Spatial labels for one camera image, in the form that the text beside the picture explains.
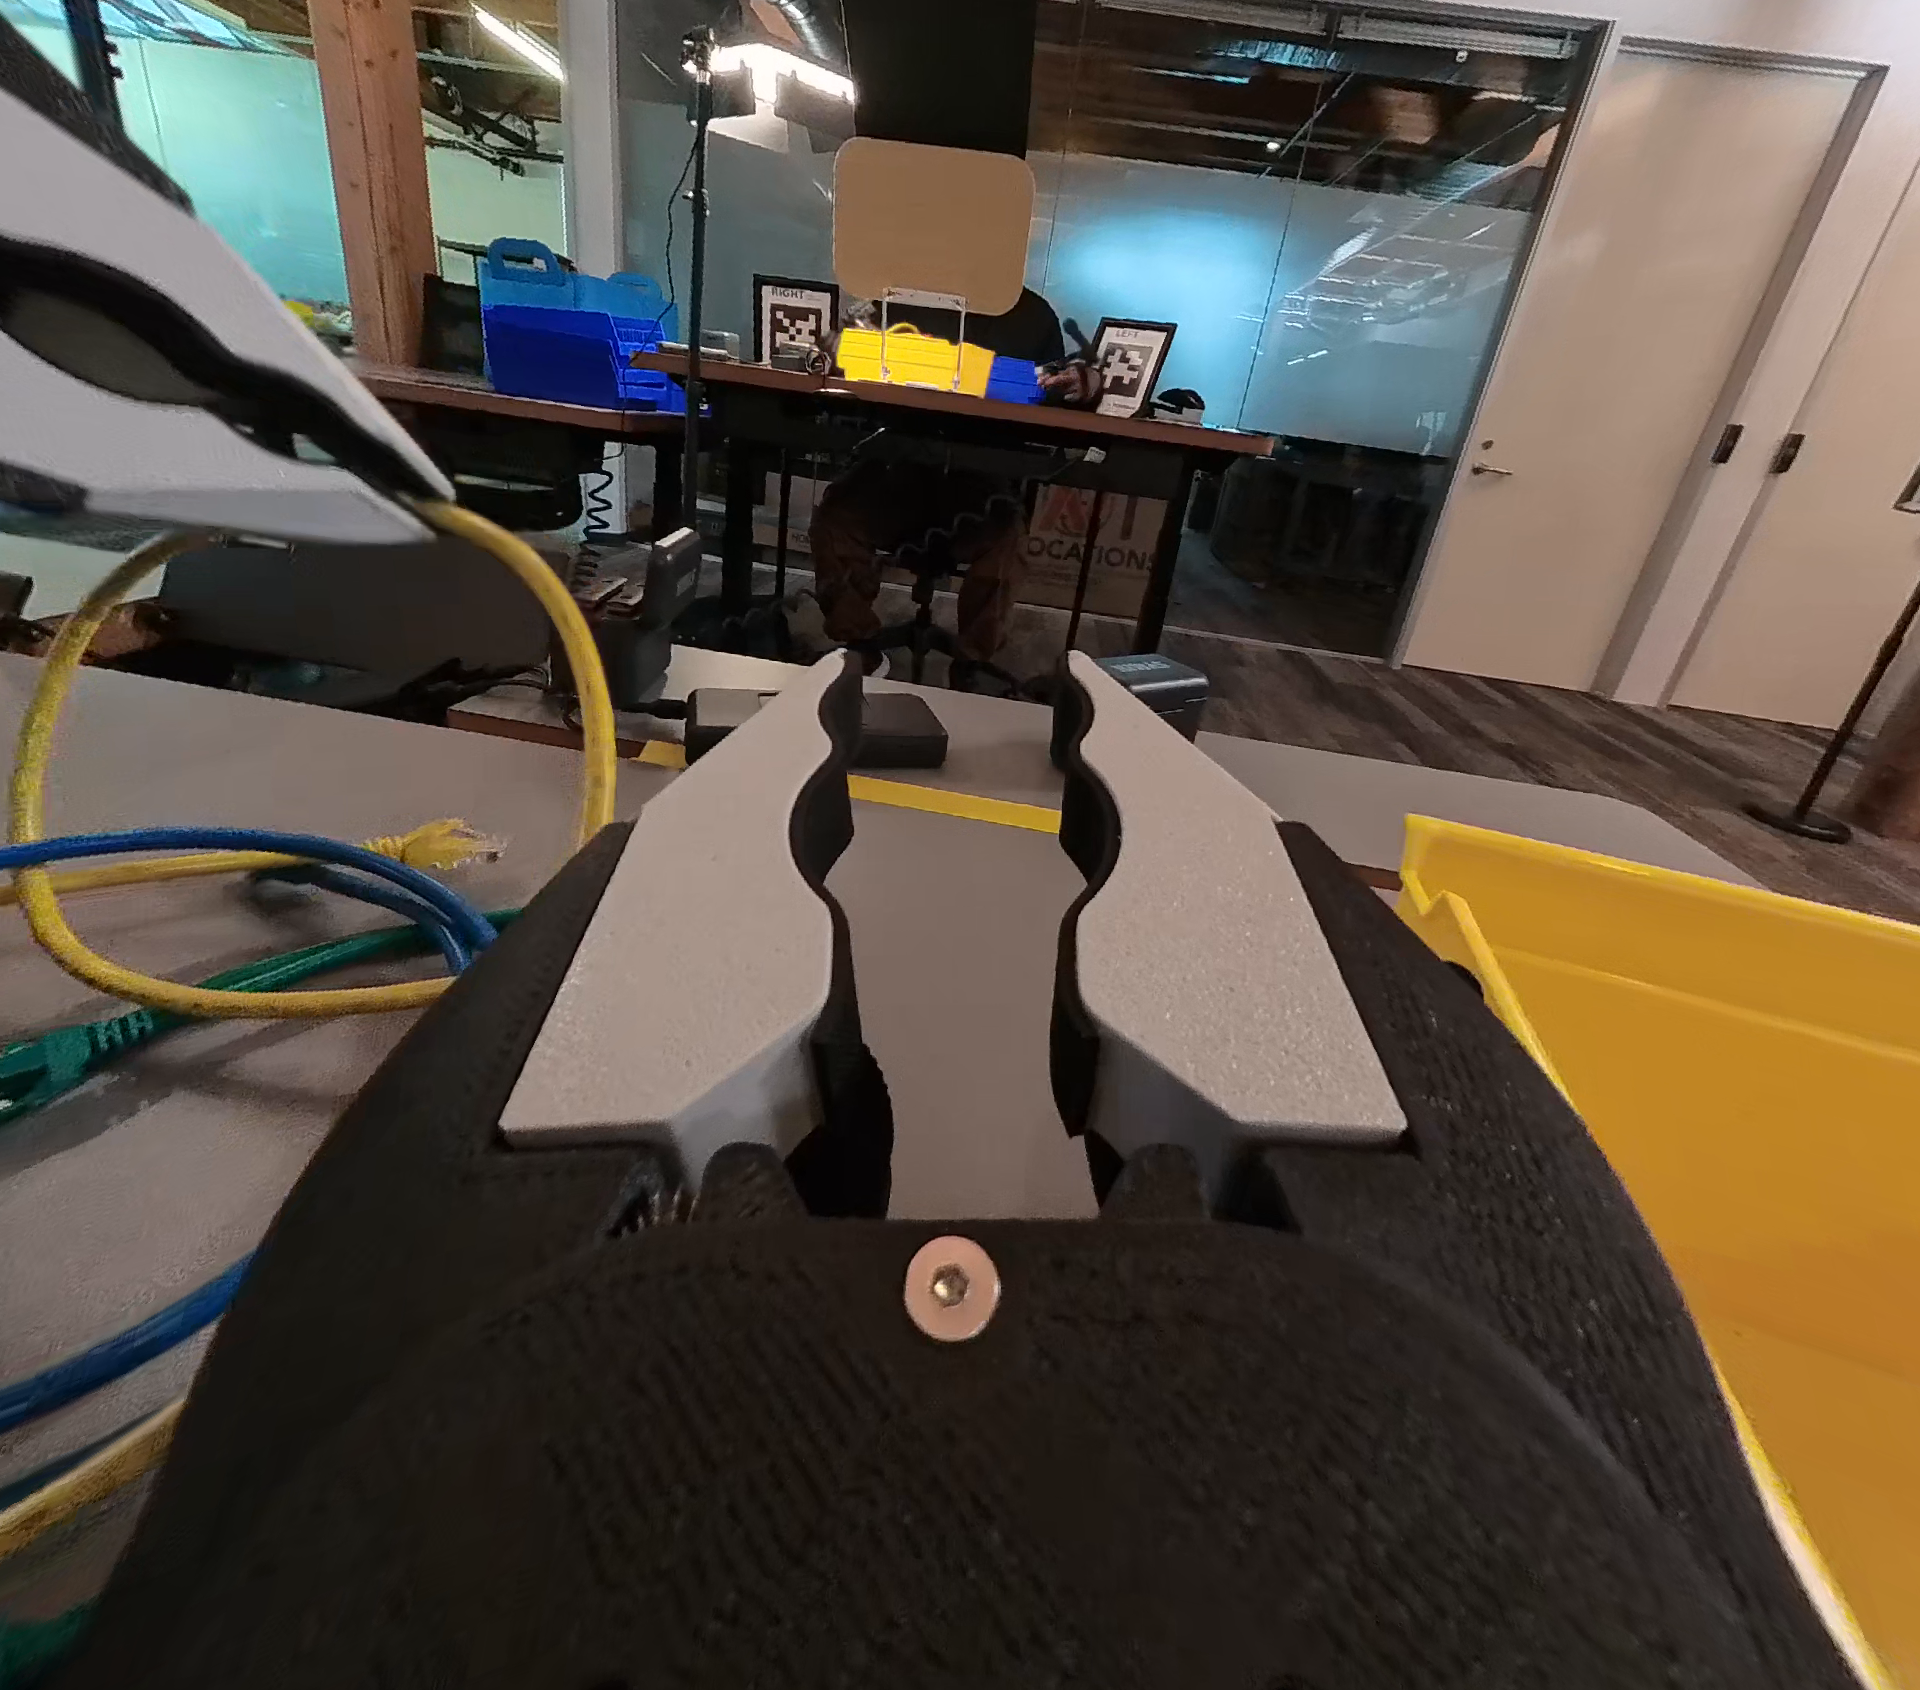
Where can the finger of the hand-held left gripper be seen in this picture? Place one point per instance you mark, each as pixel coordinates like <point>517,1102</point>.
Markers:
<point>151,250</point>
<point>181,475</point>

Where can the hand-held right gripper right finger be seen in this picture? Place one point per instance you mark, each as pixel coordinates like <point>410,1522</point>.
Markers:
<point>1244,970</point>

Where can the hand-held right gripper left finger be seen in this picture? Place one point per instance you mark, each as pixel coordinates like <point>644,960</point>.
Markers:
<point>674,970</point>

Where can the yellow plastic bin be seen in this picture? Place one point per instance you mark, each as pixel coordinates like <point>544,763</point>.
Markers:
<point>1725,1121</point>

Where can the grey equipment case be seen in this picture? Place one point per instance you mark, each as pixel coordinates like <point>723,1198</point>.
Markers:
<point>374,603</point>

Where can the yellow tape strip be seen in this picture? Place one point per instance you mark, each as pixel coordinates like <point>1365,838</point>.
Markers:
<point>945,802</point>

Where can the black power adapter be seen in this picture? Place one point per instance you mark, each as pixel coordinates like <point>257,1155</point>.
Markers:
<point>900,731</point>

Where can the black battery charger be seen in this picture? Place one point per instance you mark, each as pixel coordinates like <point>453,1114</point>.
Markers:
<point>631,640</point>

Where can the brown wooden desk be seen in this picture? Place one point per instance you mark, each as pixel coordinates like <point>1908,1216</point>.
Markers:
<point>525,409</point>
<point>1201,441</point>

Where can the blue plastic bins stack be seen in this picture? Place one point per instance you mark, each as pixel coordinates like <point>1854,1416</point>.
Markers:
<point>554,349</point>

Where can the cardboard box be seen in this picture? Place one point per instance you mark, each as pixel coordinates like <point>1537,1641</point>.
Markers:
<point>1088,559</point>

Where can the black sign stand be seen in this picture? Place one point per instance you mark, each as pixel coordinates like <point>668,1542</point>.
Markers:
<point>1792,816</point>

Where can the black light stand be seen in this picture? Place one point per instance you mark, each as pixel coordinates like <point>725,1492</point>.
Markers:
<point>701,55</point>

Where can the framed tag sign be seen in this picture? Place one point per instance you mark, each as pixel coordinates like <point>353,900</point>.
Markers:
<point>1133,367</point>
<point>794,323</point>

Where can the small blue bin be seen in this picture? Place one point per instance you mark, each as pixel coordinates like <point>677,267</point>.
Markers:
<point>1021,379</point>

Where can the small yellow bin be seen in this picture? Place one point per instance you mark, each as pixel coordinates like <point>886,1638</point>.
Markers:
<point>900,358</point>

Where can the white door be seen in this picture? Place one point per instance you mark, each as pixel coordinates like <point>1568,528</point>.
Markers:
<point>1815,550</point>
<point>1620,371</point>

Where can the small wooden screen board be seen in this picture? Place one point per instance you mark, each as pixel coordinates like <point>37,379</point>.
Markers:
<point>930,229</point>

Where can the black fabric panel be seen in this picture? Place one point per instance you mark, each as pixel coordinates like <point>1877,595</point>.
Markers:
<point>939,55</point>

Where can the wooden post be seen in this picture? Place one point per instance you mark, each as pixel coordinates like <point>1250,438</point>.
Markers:
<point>369,71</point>
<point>1893,790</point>

